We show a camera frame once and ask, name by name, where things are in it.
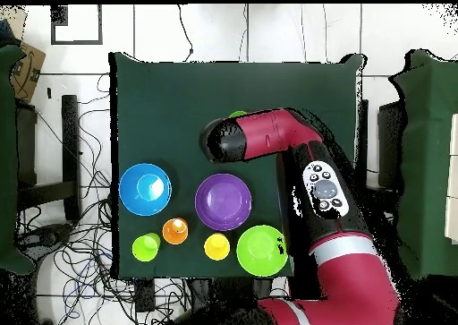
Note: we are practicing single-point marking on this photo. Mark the green cup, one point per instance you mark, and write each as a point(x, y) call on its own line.
point(238, 114)

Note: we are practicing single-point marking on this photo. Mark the blue bowl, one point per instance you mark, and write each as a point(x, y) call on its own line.
point(134, 196)

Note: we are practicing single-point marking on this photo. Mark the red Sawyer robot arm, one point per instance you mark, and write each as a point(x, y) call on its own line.
point(272, 131)

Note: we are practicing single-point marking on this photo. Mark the purple bowl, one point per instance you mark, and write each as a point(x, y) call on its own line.
point(223, 201)

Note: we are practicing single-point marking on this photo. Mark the orange cup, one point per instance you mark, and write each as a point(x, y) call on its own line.
point(173, 233)

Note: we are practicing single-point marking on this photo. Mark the large green bowl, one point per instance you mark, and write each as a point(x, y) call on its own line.
point(259, 250)

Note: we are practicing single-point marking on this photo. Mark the dark green table cloth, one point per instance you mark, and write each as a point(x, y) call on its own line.
point(164, 106)

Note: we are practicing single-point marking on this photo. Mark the lime yellow cup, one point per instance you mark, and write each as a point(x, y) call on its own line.
point(143, 249)

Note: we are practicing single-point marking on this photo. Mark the black power strip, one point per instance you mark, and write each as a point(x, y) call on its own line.
point(144, 298)

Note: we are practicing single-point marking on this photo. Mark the black caster base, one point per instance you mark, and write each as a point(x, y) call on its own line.
point(46, 235)

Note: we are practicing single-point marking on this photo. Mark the green cloth side table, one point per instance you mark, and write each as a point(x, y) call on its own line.
point(429, 160)
point(7, 160)

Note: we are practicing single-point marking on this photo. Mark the white box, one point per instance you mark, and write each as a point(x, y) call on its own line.
point(452, 196)

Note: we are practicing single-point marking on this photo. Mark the cardboard box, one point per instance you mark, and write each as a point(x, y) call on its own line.
point(27, 70)

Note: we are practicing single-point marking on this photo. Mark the black stand frame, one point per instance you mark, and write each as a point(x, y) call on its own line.
point(390, 142)
point(70, 142)

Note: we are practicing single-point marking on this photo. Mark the black square frame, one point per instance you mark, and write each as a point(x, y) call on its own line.
point(52, 35)

